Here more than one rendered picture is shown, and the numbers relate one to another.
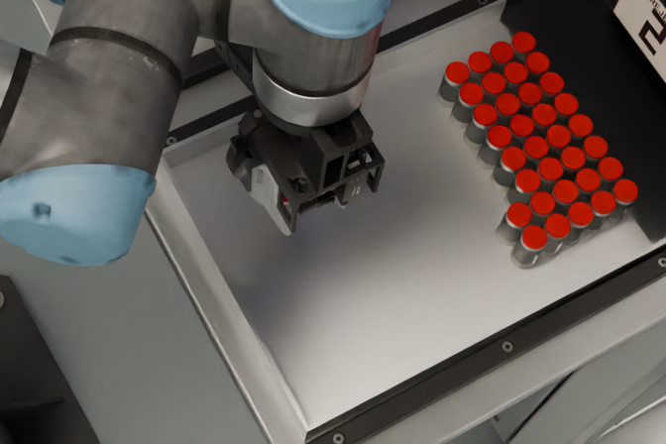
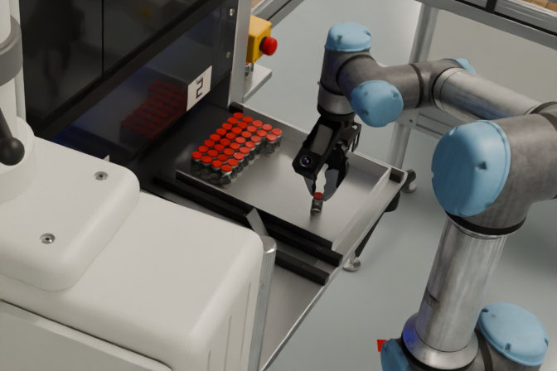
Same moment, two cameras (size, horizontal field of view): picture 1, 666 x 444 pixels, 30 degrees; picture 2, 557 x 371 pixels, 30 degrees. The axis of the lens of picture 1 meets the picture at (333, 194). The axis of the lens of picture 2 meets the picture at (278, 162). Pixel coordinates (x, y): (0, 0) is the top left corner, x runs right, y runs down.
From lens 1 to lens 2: 1.79 m
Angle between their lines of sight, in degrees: 64
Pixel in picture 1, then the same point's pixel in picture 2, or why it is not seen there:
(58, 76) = (438, 69)
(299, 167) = (349, 127)
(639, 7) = (193, 91)
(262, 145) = (350, 137)
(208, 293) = (362, 223)
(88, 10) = (411, 75)
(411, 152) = (258, 188)
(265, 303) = (352, 206)
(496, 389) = not seen: hidden behind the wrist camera
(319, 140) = not seen: hidden behind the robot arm
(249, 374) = (380, 201)
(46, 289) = not seen: outside the picture
